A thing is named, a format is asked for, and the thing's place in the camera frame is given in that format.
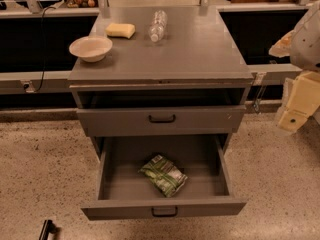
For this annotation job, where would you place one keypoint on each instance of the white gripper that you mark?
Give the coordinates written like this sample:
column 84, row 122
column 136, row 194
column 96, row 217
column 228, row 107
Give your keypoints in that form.
column 307, row 47

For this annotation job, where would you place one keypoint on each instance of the green jalapeno chip bag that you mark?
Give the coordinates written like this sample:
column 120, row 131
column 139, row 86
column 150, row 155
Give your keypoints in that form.
column 164, row 175

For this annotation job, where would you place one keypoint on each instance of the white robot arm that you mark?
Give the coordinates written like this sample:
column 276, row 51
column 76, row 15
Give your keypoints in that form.
column 302, row 44

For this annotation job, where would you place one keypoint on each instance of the closed grey upper drawer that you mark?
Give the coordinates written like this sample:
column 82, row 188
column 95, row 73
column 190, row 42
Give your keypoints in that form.
column 134, row 121

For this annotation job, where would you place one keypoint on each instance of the grey drawer cabinet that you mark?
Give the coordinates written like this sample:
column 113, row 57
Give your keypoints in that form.
column 196, row 64

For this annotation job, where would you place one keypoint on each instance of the open grey lower drawer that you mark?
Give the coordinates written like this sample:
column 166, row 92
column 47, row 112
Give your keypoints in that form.
column 125, row 193

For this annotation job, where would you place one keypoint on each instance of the clear plastic water bottle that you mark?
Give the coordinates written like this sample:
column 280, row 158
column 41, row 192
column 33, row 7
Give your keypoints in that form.
column 158, row 26

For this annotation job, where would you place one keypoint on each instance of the yellow sponge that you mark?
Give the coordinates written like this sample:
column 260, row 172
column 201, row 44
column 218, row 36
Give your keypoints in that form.
column 120, row 30

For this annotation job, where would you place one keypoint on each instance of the white bowl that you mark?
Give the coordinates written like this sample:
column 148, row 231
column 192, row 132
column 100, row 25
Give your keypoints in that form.
column 91, row 48

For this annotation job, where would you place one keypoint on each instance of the black object on floor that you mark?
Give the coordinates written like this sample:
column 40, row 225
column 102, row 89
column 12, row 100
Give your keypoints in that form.
column 47, row 229

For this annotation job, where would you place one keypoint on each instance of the black upper drawer handle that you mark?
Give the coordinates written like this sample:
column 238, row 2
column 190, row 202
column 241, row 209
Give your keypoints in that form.
column 162, row 120

